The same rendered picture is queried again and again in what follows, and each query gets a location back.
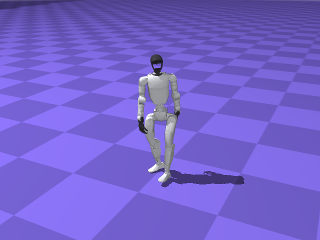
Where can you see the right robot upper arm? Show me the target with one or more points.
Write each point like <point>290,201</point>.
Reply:
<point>142,88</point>

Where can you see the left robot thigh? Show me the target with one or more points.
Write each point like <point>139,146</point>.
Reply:
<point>170,130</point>

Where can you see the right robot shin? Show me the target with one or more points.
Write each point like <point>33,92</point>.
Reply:
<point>156,152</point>

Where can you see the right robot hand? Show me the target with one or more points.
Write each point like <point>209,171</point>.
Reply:
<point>141,126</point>

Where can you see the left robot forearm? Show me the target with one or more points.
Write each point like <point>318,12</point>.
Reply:
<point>177,105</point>

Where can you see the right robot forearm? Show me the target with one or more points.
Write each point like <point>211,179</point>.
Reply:
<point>140,112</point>

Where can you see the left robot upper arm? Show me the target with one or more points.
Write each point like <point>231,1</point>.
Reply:
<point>174,86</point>

